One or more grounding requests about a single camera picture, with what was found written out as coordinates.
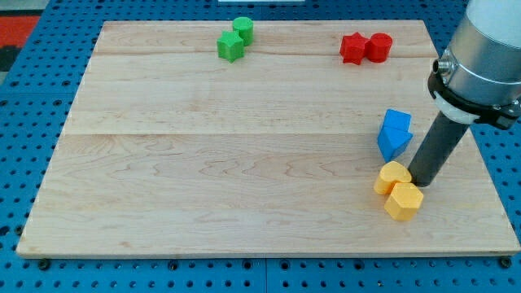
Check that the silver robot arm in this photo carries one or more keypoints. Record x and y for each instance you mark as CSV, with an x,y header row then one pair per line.
x,y
477,78

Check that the blue cube block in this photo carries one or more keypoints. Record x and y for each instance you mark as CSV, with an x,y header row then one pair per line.
x,y
397,120

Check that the wooden board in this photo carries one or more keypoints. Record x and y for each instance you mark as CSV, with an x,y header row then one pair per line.
x,y
169,151

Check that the green star block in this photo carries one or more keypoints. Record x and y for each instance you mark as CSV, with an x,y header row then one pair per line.
x,y
230,46

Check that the green cylinder block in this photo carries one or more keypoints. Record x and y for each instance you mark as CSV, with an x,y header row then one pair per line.
x,y
244,26

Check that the blue triangle block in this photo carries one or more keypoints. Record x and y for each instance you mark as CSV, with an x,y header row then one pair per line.
x,y
392,142

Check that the yellow heart block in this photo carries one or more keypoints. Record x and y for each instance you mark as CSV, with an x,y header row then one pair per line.
x,y
390,174

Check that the red star block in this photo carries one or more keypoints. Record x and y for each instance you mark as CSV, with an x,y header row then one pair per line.
x,y
353,48

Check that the red cylinder block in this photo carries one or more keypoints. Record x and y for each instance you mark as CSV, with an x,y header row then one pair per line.
x,y
378,47

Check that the yellow hexagon block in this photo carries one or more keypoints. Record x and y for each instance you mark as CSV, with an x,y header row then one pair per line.
x,y
404,201

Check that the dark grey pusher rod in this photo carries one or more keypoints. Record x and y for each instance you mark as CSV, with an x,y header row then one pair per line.
x,y
436,147

